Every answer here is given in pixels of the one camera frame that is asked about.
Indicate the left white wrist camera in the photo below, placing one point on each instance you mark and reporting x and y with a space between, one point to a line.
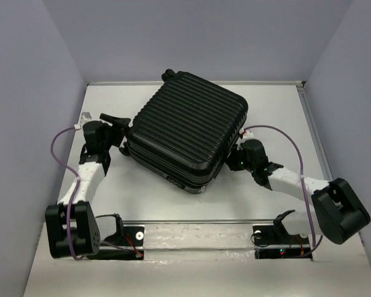
85 117

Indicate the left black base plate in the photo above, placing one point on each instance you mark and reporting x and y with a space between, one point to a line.
128 246

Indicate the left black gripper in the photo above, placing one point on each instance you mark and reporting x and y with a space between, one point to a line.
117 124

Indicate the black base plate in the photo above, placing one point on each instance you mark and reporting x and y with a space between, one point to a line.
128 246
272 242

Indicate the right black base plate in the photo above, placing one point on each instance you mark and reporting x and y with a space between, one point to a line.
272 242

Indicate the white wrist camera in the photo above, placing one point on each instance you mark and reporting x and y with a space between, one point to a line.
246 135
85 117

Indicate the black hard-shell suitcase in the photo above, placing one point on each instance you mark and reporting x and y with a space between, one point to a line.
185 131

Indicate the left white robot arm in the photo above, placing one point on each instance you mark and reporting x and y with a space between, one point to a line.
72 228

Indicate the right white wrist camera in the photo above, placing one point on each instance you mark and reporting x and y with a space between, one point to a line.
246 135

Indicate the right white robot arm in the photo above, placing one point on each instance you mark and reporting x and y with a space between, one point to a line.
332 208

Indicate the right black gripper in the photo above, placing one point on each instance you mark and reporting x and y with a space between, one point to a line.
230 159

